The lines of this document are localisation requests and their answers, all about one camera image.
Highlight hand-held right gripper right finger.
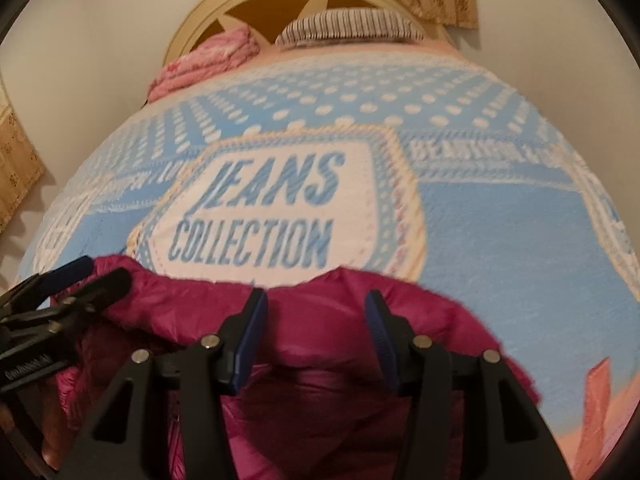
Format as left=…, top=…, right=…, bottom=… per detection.
left=364, top=289, right=572, bottom=480

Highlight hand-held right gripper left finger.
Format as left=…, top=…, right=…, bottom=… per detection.
left=60, top=288, right=269, bottom=480

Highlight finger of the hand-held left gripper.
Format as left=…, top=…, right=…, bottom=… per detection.
left=10, top=255, right=95, bottom=298
left=50, top=267, right=133, bottom=317

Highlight magenta puffer jacket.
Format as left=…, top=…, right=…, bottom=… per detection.
left=42, top=254, right=543, bottom=480

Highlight beige floral side curtain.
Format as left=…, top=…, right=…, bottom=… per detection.
left=0, top=80, right=46, bottom=233

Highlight pink and blue printed blanket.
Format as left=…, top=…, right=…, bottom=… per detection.
left=15, top=42, right=640, bottom=480

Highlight folded pink floral blanket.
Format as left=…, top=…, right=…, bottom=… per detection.
left=147, top=26, right=262, bottom=103

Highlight striped pillow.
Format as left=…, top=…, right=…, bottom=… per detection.
left=274, top=7, right=426, bottom=52

